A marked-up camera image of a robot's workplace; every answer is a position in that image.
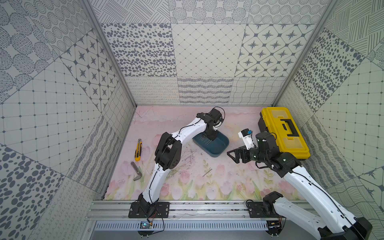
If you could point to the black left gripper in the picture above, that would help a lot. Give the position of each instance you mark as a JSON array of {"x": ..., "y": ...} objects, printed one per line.
[{"x": 211, "y": 132}]

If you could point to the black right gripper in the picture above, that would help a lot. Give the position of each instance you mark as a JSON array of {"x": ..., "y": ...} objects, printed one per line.
[{"x": 237, "y": 151}]

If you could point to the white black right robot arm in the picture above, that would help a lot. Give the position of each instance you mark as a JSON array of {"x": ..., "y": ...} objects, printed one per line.
[{"x": 332, "y": 221}]

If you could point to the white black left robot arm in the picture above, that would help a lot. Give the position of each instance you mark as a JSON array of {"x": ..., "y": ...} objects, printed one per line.
[{"x": 169, "y": 150}]

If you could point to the teal plastic storage box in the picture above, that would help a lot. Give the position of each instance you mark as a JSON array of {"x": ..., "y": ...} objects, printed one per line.
[{"x": 213, "y": 148}]

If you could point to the yellow black toolbox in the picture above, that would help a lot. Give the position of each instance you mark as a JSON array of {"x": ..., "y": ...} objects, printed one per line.
[{"x": 279, "y": 122}]

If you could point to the yellow utility knife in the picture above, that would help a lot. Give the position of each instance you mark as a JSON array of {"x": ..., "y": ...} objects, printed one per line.
[{"x": 138, "y": 151}]

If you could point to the small green circuit board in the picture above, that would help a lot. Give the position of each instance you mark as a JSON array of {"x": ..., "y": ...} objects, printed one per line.
[{"x": 145, "y": 225}]

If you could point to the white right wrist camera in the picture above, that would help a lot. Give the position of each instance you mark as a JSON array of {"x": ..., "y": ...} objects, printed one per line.
[{"x": 246, "y": 136}]

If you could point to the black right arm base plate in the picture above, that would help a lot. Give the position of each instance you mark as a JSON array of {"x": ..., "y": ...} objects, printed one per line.
[{"x": 256, "y": 209}]

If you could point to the white slotted cable duct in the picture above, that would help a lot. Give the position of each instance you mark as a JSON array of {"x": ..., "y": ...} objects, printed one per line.
[{"x": 182, "y": 225}]

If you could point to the grey metal angle bracket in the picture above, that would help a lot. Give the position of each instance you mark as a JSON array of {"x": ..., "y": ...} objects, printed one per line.
[{"x": 137, "y": 170}]

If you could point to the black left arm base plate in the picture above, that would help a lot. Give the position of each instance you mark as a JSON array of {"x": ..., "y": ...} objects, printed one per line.
[{"x": 158, "y": 210}]

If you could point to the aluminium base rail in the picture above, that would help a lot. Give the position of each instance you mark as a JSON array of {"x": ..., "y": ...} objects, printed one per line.
[{"x": 179, "y": 210}]

